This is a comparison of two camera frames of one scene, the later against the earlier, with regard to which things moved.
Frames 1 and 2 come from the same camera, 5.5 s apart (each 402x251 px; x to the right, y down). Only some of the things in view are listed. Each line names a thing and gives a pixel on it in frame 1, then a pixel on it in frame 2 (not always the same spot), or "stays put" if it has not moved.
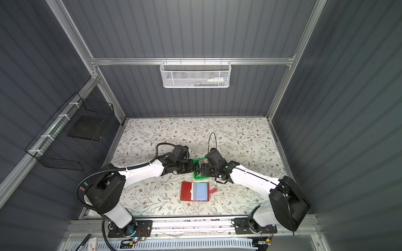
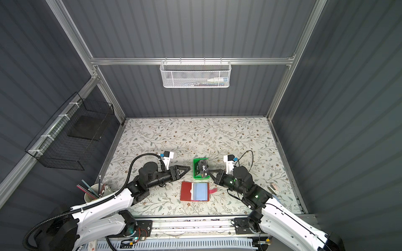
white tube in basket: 222,79 stays put
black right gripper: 204,169 to 219,179
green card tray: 197,164 stays put
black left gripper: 190,169 to 174,173
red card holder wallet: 196,191 stays put
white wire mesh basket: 193,74 stays put
